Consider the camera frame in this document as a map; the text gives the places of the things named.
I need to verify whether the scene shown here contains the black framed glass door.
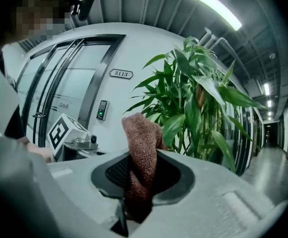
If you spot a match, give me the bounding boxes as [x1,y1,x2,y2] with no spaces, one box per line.
[14,33,128,149]

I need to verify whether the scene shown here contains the person's head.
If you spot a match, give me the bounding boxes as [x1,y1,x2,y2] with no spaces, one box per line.
[8,0,73,43]

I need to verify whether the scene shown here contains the white ceiling pipes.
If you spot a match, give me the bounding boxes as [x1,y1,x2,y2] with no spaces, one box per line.
[198,27,228,50]

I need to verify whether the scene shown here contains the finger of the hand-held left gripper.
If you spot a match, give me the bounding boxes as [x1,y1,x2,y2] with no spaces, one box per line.
[128,149,288,238]

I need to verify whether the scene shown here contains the tall green leafy plant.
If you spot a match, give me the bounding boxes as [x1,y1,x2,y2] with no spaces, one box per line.
[123,36,267,176]

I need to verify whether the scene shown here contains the black head camera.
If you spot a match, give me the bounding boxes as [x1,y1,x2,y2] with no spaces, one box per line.
[70,0,96,22]

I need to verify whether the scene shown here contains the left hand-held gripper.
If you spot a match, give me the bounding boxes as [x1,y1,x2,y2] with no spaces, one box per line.
[47,113,132,238]

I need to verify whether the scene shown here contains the long ceiling light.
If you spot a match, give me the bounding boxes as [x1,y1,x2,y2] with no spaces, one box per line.
[182,0,243,32]

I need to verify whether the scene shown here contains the white room number plate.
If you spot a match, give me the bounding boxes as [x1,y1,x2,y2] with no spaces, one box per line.
[109,68,134,80]

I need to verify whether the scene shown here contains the person's left forearm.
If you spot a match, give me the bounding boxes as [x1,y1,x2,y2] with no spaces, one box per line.
[24,142,54,164]

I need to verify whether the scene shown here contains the reddish-brown cleaning cloth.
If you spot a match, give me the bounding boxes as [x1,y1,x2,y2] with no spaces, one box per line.
[121,113,168,223]

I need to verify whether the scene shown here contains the black fingerprint access keypad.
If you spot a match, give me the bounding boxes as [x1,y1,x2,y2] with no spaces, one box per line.
[95,99,110,121]

